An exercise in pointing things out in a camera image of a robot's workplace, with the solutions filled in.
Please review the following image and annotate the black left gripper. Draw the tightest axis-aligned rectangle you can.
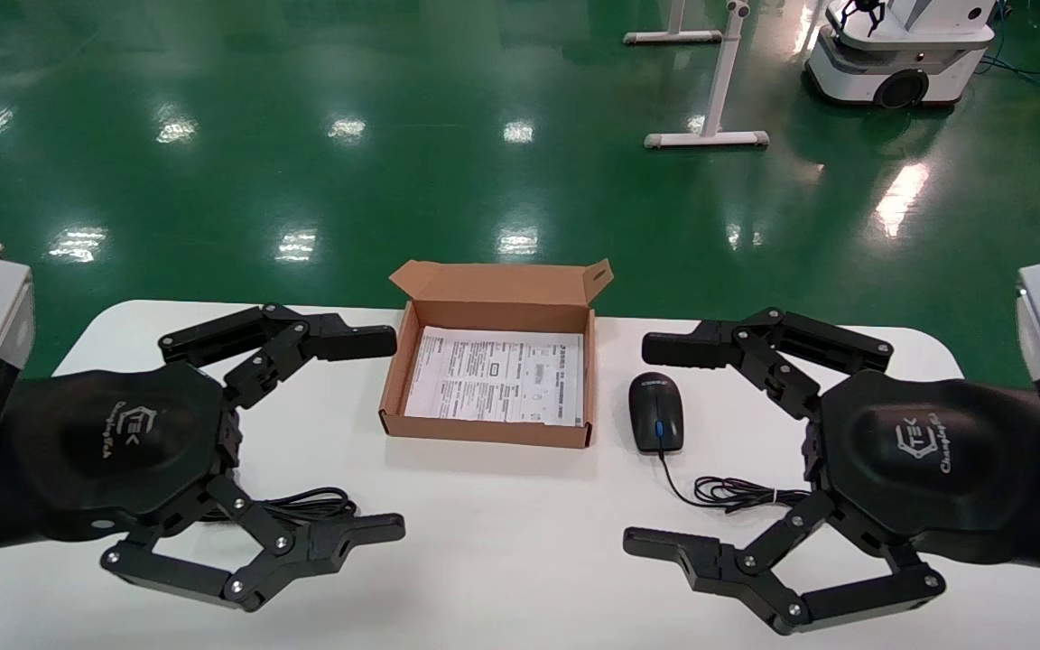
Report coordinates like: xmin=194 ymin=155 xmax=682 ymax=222
xmin=5 ymin=304 xmax=406 ymax=613

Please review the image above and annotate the white table leg frame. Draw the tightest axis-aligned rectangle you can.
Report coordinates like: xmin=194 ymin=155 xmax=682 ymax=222
xmin=624 ymin=0 xmax=724 ymax=45
xmin=645 ymin=0 xmax=770 ymax=150

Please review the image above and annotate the black power cable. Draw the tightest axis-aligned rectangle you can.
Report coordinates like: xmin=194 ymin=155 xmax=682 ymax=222
xmin=200 ymin=487 xmax=360 ymax=526

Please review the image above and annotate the blue floor cable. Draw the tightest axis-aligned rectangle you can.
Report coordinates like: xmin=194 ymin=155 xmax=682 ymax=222
xmin=979 ymin=0 xmax=1040 ymax=98

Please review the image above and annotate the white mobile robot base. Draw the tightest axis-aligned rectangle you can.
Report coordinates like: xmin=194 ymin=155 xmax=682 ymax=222
xmin=804 ymin=0 xmax=998 ymax=111

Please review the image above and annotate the black wired computer mouse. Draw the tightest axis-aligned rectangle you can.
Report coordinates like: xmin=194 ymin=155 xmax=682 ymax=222
xmin=628 ymin=372 xmax=817 ymax=515

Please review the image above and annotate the brown cardboard box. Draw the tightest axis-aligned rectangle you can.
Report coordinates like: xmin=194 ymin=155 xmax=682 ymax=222
xmin=379 ymin=259 xmax=615 ymax=450

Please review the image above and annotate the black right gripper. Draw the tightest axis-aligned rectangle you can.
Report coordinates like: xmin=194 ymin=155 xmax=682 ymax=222
xmin=623 ymin=308 xmax=1040 ymax=636

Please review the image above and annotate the white printed paper sheet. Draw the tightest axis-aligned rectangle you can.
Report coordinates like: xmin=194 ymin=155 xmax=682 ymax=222
xmin=404 ymin=326 xmax=586 ymax=427

